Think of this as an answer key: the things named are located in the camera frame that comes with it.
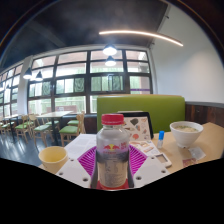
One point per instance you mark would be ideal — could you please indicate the yellow cup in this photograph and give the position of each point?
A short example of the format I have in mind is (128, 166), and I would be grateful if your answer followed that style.
(53, 160)

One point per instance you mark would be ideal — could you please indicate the white bowl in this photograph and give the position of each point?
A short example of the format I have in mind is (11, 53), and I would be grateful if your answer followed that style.
(186, 135)

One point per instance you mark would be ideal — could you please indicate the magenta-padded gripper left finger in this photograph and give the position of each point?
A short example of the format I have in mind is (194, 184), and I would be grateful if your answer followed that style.
(71, 170)

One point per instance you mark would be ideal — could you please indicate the green upholstered bench backrest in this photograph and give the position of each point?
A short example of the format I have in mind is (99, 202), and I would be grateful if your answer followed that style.
(160, 110)

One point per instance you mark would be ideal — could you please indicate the small blue-capped white bottle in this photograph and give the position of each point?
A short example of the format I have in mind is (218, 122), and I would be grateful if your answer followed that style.
(160, 140)

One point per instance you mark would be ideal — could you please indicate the group of green-seated wooden chairs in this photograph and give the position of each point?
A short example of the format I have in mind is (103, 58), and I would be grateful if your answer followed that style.
(68, 130)

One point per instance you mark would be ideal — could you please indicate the group of pendant lamps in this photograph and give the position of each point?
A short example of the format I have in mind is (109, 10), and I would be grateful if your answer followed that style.
(109, 50)

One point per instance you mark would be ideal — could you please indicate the wooden dining table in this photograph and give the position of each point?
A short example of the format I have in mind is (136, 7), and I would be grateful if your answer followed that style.
(53, 115)
(11, 116)

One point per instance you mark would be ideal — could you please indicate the black laptop with stickers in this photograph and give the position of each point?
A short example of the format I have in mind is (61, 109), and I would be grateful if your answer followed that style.
(140, 128)

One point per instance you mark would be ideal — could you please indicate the clear plastic packet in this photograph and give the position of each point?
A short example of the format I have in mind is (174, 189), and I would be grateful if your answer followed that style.
(196, 152)

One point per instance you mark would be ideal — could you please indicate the curved linear ceiling light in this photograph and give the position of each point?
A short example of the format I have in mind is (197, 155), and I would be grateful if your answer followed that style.
(143, 33)

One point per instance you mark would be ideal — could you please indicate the white flat device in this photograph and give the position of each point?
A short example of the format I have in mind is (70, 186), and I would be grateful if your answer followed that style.
(163, 159)

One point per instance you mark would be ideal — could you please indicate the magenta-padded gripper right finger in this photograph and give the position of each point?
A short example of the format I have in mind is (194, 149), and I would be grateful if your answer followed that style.
(151, 168)

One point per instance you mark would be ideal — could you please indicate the clear red-capped drink bottle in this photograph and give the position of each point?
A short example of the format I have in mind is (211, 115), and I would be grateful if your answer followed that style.
(112, 156)

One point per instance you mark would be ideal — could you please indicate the reddish small packet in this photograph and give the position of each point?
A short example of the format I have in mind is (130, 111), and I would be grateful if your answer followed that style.
(189, 162)

